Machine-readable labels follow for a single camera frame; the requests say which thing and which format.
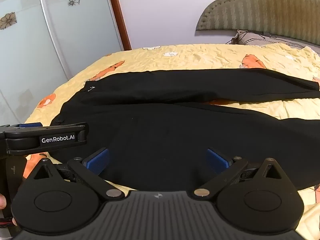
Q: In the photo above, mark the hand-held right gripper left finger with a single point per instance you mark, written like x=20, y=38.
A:
x=96, y=161

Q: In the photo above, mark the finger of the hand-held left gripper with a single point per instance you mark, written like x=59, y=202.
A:
x=27, y=136
x=30, y=125

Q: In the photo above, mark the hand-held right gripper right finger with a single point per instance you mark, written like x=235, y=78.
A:
x=217, y=161

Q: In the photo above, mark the black pants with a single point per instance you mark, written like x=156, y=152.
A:
x=160, y=130

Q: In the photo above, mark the person's left hand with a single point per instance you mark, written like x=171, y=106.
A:
x=2, y=202

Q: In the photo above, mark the frosted flower wardrobe door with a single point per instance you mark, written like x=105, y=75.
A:
x=22, y=62
x=82, y=25

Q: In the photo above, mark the yellow carrot print blanket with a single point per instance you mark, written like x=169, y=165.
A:
x=200, y=57

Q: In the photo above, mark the grey patterned pillow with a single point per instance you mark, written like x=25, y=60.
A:
x=252, y=38

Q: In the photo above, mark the green padded headboard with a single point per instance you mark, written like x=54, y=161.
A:
x=262, y=7

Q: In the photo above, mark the brown wooden wardrobe frame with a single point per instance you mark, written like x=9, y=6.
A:
x=120, y=17

